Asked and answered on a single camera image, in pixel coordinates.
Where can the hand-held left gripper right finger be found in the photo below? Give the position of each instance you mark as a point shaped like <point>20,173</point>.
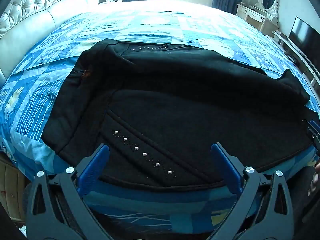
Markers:
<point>223,162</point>

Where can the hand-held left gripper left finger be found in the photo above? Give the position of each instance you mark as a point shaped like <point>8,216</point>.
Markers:
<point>96,166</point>

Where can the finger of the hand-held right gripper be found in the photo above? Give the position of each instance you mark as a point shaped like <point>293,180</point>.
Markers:
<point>315,132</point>

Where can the black pants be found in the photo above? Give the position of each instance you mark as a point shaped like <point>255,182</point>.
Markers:
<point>175,105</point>

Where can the person's right hand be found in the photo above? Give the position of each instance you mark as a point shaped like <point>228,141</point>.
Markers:
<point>315,180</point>

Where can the white television stand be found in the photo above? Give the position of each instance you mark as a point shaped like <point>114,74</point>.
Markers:
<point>295,52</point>

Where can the wooden bedside cabinet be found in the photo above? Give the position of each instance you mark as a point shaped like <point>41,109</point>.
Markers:
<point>12,187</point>

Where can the black television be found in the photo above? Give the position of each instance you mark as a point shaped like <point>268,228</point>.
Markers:
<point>303,37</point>

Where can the white vanity table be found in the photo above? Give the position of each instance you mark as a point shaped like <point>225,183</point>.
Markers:
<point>252,15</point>

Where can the blue patterned bedsheet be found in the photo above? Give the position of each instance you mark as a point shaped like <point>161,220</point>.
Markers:
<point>150,25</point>

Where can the white tufted leather headboard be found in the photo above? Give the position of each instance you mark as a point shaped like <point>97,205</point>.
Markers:
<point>37,12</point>

